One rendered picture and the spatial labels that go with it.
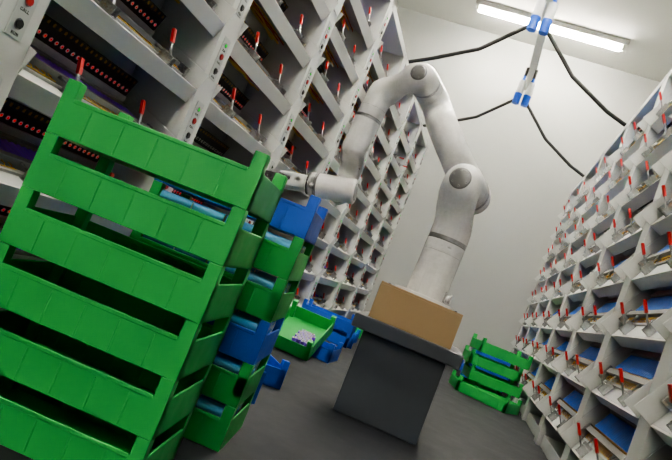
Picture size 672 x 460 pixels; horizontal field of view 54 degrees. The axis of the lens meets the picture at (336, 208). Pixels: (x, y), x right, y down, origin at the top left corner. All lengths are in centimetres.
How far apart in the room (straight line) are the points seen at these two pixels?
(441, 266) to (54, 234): 127
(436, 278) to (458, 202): 23
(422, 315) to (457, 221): 30
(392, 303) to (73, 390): 113
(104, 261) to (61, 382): 17
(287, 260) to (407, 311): 77
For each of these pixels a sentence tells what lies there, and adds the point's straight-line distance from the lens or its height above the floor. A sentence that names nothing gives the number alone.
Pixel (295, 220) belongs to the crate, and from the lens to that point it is 119.
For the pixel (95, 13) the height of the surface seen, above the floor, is 66.
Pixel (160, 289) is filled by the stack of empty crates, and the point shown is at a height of 26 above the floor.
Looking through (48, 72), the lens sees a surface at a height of 52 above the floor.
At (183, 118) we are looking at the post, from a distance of 182.
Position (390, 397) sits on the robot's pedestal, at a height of 10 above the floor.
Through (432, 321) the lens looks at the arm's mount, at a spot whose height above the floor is 33.
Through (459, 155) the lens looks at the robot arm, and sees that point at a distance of 210.
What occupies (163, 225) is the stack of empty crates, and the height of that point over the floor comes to 34.
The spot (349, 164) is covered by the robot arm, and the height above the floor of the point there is 72.
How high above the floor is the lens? 37
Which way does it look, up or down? 5 degrees up
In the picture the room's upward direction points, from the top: 22 degrees clockwise
